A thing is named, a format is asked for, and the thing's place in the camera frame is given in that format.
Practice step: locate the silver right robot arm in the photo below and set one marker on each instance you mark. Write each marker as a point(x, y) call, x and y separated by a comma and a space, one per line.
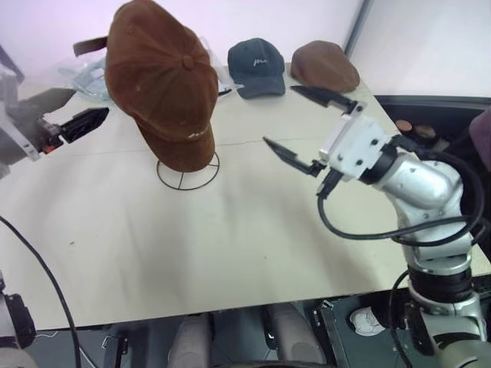
point(422, 184)

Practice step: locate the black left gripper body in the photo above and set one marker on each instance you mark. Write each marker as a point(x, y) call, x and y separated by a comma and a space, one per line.
point(50, 134)

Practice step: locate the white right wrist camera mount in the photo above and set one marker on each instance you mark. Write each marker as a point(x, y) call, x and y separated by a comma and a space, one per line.
point(358, 147)

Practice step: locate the black storage bin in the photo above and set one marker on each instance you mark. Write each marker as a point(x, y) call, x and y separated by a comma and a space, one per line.
point(422, 105)

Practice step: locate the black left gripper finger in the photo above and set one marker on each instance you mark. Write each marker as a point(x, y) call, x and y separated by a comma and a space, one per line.
point(50, 99)
point(86, 122)

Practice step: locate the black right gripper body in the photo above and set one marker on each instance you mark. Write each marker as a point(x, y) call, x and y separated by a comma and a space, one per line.
point(329, 177)

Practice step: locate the dark navy baseball cap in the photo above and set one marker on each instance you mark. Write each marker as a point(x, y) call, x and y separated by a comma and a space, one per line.
point(255, 67)

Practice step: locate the black box with white sticker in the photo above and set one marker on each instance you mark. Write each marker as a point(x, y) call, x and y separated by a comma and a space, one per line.
point(345, 345)

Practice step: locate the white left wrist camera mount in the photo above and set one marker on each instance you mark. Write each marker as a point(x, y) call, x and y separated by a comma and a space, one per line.
point(21, 138)

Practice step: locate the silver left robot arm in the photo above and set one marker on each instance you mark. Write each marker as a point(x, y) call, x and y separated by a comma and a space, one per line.
point(17, 322)

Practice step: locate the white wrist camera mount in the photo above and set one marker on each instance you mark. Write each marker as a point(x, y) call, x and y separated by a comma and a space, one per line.
point(358, 147)
point(21, 138)

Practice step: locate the black table bracket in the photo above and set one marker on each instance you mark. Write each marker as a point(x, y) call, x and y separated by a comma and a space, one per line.
point(115, 349)

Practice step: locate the maroon cap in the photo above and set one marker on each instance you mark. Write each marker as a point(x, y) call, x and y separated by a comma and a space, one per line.
point(482, 138)

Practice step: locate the clear plastic bag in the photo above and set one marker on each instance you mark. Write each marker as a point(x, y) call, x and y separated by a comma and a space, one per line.
point(223, 78)
point(90, 80)

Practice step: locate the brown flat cap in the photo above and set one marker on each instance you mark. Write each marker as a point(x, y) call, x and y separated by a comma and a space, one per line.
point(324, 67)

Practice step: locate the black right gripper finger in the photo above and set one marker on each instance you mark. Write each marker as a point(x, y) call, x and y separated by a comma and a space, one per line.
point(322, 97)
point(293, 156)

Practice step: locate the brown round object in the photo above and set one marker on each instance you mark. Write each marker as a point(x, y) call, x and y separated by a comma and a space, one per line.
point(404, 125)
point(424, 131)

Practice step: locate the grey upright post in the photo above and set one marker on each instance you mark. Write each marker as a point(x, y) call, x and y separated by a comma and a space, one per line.
point(358, 23)

